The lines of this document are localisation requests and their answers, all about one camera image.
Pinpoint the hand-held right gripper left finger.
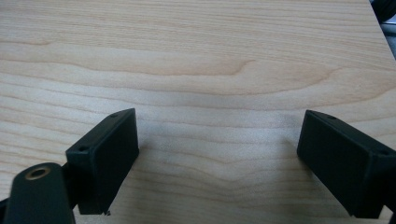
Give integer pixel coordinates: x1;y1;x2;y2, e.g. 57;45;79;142
65;107;140;217

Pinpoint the dark object beyond table edge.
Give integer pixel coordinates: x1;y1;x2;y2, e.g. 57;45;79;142
371;0;396;23

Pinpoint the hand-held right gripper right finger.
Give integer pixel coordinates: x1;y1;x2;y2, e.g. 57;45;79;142
296;109;396;219

